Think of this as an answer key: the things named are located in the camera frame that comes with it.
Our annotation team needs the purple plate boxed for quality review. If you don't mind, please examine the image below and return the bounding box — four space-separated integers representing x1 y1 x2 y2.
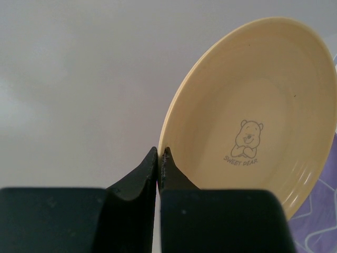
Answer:
286 52 337 253

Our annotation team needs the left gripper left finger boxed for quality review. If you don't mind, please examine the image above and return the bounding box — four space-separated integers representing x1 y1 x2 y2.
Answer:
1 148 157 252

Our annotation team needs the yellow plate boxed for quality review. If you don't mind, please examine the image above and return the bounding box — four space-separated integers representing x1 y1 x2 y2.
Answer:
158 17 336 218

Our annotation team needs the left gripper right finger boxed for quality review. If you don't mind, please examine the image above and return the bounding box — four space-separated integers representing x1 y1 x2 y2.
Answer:
158 148 296 252

